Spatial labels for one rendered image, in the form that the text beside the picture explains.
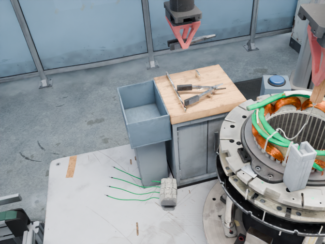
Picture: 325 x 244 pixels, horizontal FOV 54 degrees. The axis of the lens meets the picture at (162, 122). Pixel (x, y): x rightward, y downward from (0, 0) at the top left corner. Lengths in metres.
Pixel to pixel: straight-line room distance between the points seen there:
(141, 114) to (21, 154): 1.65
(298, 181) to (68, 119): 2.21
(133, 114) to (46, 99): 2.05
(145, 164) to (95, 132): 1.54
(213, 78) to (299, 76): 0.34
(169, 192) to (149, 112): 0.24
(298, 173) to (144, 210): 0.51
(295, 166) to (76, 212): 0.65
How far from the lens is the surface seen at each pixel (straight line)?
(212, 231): 0.88
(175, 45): 0.81
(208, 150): 0.91
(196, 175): 0.97
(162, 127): 0.80
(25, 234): 1.13
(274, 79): 0.96
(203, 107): 0.80
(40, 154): 2.41
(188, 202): 0.95
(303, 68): 1.13
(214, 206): 0.92
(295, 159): 0.55
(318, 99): 0.50
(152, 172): 0.94
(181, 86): 0.83
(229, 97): 0.83
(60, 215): 1.01
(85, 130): 2.46
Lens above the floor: 1.56
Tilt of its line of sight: 40 degrees down
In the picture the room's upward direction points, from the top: 6 degrees counter-clockwise
